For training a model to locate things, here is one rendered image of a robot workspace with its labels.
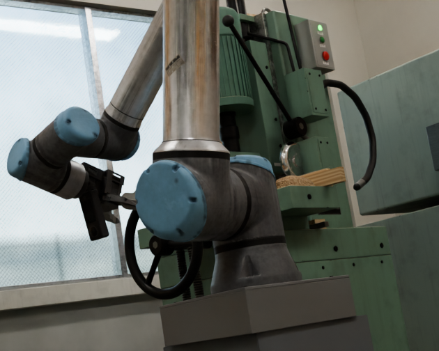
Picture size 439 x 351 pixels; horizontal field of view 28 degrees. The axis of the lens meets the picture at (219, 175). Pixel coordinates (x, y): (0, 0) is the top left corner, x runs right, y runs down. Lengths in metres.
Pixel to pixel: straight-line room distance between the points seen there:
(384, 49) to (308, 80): 2.61
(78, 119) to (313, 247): 0.85
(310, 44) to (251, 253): 1.19
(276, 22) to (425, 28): 2.39
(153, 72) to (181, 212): 0.44
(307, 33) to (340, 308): 1.27
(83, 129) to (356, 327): 0.70
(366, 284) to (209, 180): 1.08
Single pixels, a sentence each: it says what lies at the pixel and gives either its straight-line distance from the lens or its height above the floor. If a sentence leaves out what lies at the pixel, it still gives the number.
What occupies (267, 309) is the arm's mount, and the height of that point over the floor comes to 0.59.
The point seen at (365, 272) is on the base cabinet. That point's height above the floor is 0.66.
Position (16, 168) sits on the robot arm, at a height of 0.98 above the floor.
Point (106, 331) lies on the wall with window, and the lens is 3.81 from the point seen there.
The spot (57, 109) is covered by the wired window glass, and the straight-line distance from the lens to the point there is 3.99.
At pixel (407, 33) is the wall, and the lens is 5.17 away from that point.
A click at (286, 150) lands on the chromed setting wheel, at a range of 2.58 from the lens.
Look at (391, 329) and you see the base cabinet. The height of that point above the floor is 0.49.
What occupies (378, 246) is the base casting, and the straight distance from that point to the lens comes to 2.70.
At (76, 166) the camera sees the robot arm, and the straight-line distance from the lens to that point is 2.01.
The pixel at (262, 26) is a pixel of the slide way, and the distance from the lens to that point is 2.79.
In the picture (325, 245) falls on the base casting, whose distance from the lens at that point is 2.48.
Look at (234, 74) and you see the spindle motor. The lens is 2.59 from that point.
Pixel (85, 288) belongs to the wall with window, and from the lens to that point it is 3.71.
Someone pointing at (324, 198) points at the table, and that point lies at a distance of 2.36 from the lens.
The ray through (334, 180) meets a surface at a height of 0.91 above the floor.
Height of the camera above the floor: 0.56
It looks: 10 degrees up
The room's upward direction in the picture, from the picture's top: 9 degrees counter-clockwise
